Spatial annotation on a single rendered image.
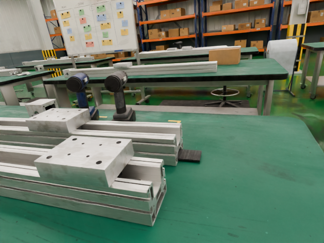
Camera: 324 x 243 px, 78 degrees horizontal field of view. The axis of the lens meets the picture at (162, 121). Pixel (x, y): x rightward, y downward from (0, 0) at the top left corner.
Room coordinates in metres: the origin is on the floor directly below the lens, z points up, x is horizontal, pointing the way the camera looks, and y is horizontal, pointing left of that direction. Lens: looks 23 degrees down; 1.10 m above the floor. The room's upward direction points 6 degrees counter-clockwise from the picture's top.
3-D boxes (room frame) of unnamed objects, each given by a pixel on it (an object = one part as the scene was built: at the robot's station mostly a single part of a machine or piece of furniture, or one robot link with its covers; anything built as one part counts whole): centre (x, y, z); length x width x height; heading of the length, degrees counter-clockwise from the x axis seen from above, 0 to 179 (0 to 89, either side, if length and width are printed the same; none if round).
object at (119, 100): (0.79, 0.15, 0.89); 0.20 x 0.08 x 0.22; 175
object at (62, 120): (0.62, 0.34, 0.87); 0.16 x 0.11 x 0.07; 71
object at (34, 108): (0.93, 0.58, 0.83); 0.11 x 0.10 x 0.10; 160
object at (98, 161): (0.36, 0.16, 0.87); 0.16 x 0.11 x 0.07; 71
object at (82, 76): (0.86, 0.33, 0.89); 0.20 x 0.08 x 0.22; 4
